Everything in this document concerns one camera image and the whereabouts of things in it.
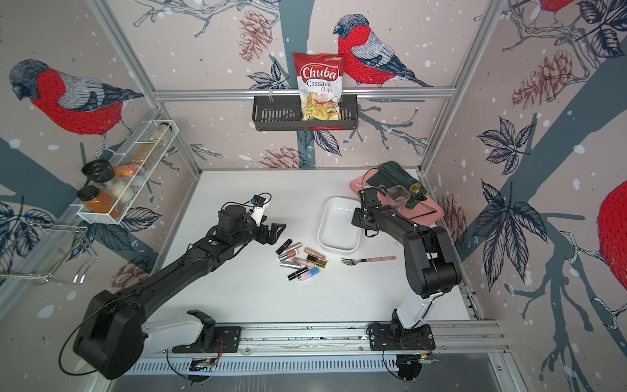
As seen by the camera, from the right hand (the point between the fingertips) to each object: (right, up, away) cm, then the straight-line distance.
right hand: (358, 217), depth 98 cm
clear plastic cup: (+16, +9, -2) cm, 19 cm away
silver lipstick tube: (-27, -17, -10) cm, 33 cm away
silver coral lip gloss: (-27, -13, -7) cm, 31 cm away
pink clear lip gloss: (-23, -15, -8) cm, 29 cm away
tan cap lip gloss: (-26, -11, -5) cm, 28 cm away
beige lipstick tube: (-18, -13, -6) cm, 23 cm away
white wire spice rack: (-74, +20, -22) cm, 80 cm away
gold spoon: (+23, +12, 0) cm, 26 cm away
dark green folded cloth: (+18, +19, +20) cm, 33 cm away
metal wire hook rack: (-80, -2, -42) cm, 90 cm away
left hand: (-30, +2, -15) cm, 34 cm away
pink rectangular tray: (+29, +2, +7) cm, 30 cm away
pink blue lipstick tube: (-18, -18, -11) cm, 28 cm away
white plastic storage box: (-9, -7, -2) cm, 11 cm away
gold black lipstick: (-17, -15, -9) cm, 24 cm away
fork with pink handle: (-4, -15, -10) cm, 19 cm away
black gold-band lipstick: (-24, -19, -12) cm, 33 cm away
